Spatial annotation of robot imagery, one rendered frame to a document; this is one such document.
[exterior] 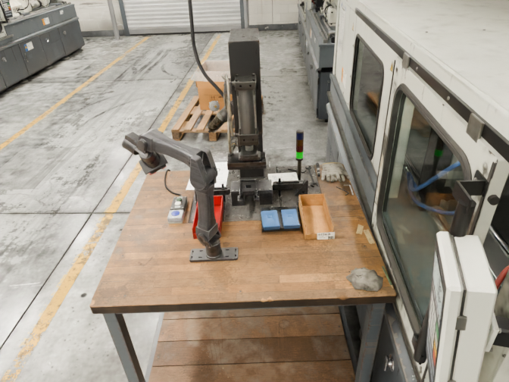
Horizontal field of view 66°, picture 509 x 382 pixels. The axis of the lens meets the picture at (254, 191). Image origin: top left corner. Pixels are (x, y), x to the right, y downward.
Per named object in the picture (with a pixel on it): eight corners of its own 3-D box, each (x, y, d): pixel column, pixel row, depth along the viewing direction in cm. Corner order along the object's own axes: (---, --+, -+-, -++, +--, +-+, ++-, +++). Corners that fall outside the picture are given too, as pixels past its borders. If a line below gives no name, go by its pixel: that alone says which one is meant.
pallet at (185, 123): (195, 104, 570) (194, 95, 562) (263, 104, 559) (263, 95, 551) (172, 140, 470) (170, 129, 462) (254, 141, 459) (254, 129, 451)
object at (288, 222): (284, 230, 170) (284, 225, 168) (281, 210, 183) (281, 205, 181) (300, 230, 170) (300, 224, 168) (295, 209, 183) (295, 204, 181)
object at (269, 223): (263, 232, 170) (263, 227, 168) (261, 211, 182) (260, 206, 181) (279, 231, 170) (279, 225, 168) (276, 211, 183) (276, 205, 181)
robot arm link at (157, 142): (135, 133, 140) (205, 164, 131) (151, 124, 147) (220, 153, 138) (136, 161, 148) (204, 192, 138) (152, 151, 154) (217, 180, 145)
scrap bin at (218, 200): (193, 239, 171) (192, 228, 168) (199, 206, 192) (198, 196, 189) (220, 238, 171) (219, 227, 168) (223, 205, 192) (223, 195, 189)
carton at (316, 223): (304, 241, 168) (304, 227, 163) (298, 208, 189) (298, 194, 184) (334, 240, 167) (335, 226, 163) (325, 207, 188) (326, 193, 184)
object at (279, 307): (138, 431, 190) (88, 306, 141) (173, 282, 273) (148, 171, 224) (369, 424, 188) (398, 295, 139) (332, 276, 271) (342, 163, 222)
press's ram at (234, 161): (227, 176, 181) (222, 116, 164) (230, 151, 202) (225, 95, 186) (266, 174, 180) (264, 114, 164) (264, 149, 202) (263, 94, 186)
